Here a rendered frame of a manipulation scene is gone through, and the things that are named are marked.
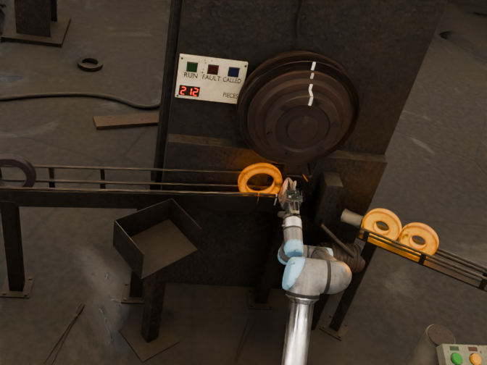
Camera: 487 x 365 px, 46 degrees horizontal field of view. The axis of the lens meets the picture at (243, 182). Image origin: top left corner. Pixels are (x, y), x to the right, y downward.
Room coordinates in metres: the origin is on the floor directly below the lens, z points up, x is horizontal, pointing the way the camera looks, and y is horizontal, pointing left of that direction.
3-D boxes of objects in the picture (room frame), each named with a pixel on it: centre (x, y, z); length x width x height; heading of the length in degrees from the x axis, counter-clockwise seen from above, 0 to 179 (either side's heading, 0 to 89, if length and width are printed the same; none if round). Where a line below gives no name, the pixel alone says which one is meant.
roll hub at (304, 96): (1.86, -0.17, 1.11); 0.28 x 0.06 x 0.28; 103
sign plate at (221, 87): (1.98, 0.21, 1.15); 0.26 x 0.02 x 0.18; 103
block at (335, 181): (2.02, -0.37, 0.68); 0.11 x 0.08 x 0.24; 13
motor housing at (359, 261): (1.89, -0.50, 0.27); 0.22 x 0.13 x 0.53; 103
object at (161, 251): (1.58, 0.28, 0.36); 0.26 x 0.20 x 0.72; 138
